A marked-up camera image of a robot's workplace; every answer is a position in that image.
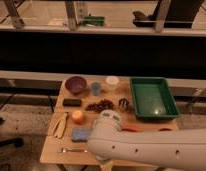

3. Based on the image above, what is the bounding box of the blue sponge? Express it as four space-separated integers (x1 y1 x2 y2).
71 128 91 142

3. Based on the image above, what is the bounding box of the blue cup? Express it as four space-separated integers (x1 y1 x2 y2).
91 82 101 96

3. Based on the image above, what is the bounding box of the bunch of dark grapes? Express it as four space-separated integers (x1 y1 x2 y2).
85 99 114 112

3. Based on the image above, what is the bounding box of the banana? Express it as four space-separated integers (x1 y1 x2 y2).
52 113 68 139

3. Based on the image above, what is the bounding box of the black object on shelf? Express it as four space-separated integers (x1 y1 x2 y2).
132 0 205 28

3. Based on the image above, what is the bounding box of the purple bowl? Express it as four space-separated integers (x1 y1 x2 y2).
65 76 87 94

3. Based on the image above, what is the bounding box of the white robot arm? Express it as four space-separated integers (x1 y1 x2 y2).
87 110 206 171

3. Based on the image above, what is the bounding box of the green object on shelf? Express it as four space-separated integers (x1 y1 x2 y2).
83 16 105 26

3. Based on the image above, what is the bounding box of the red bowl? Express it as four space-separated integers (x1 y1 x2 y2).
157 128 172 131

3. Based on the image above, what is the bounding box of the black rectangular block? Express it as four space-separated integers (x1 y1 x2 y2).
63 99 82 106

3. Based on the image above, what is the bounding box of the green plastic tray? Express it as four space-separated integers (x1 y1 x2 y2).
130 77 180 121

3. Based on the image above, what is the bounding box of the orange carrot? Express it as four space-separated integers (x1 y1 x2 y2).
122 126 140 132

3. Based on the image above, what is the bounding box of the white cup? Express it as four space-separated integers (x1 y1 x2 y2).
106 76 119 90

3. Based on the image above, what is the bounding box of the small metal cup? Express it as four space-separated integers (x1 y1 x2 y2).
118 98 130 112

